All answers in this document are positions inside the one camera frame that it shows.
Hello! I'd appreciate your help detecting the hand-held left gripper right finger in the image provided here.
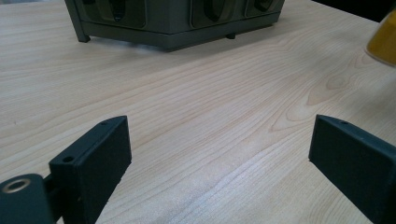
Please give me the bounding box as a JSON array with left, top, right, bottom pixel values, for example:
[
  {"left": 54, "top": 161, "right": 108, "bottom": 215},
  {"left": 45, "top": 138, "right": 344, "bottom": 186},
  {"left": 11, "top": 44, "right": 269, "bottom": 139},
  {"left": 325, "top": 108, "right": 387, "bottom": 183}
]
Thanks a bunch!
[{"left": 308, "top": 114, "right": 396, "bottom": 224}]

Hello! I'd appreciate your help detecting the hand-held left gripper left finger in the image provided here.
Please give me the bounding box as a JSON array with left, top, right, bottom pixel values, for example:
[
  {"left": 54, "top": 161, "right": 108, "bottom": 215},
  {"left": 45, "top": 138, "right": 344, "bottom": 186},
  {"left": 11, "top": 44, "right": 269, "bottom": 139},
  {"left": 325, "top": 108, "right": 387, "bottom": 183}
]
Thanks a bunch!
[{"left": 49, "top": 115, "right": 133, "bottom": 224}]

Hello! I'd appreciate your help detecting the silver lid spice jar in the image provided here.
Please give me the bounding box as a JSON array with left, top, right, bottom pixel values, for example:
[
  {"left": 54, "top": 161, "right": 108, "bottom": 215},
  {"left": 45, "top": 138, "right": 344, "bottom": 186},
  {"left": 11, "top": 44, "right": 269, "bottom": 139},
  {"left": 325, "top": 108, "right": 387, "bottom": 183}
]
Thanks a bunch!
[{"left": 364, "top": 8, "right": 396, "bottom": 68}]

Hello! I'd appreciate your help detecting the dark grey corner rack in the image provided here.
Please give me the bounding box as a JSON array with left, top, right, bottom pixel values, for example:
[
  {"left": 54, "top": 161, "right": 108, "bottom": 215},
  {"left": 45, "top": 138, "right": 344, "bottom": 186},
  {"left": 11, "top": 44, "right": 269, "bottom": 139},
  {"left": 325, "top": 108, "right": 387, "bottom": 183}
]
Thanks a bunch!
[{"left": 64, "top": 0, "right": 286, "bottom": 53}]

